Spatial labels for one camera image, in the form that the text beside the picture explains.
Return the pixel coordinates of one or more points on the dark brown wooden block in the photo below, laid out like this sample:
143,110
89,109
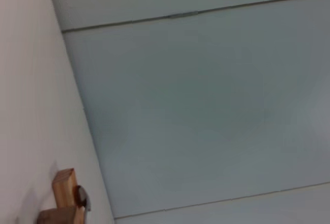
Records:
58,216

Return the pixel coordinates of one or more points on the light stained wooden block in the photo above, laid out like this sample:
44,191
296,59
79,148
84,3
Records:
65,186

